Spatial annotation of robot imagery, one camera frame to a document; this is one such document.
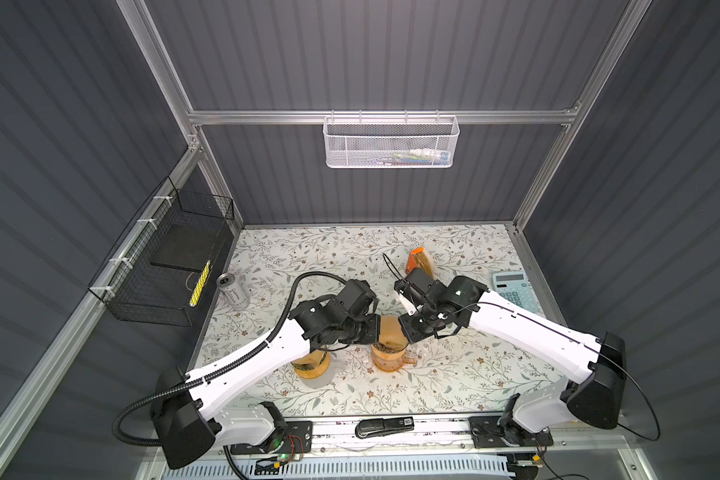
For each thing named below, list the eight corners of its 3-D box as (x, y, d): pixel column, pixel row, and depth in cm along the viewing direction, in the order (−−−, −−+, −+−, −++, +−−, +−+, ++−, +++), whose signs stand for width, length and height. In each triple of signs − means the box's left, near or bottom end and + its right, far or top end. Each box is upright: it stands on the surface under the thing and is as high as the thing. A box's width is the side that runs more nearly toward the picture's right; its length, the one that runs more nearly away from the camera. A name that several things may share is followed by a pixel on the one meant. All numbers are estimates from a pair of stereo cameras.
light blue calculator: (502, 315, 97) (506, 310, 95) (489, 276, 107) (492, 271, 105) (539, 315, 97) (543, 310, 95) (523, 276, 107) (526, 271, 105)
